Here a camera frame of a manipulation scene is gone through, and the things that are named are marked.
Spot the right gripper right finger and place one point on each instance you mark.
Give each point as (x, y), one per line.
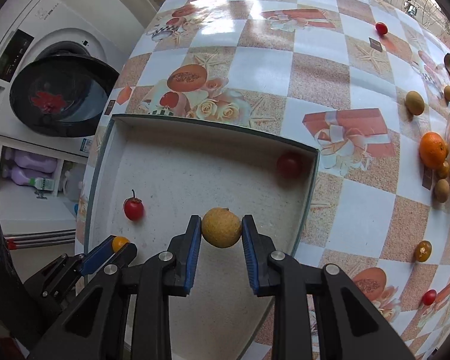
(310, 300)

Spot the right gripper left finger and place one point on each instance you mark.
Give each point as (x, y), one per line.
(93, 326)

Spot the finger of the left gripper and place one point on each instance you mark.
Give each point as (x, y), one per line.
(97, 257)
(125, 256)

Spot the small yellow cherry tomato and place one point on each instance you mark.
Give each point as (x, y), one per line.
(118, 242)

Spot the red cherry tomato with stem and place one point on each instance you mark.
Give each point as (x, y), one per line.
(133, 208)

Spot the tan longan fruit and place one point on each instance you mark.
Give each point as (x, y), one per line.
(220, 227)

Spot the dark yellow tomato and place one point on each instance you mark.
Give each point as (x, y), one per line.
(423, 251)

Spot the white tray with green rim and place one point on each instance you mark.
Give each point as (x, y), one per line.
(183, 167)

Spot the purple detergent bottle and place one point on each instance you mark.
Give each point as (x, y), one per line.
(36, 162)

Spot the brown kiwi fruit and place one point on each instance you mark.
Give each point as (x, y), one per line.
(441, 191)

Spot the small greenish fruit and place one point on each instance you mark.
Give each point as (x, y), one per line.
(443, 171)

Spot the large orange mandarin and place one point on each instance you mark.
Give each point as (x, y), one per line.
(432, 150)

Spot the white washing machine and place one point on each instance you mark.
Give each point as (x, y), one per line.
(59, 61)

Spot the green kiwi fruit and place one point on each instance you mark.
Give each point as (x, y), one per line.
(414, 103)

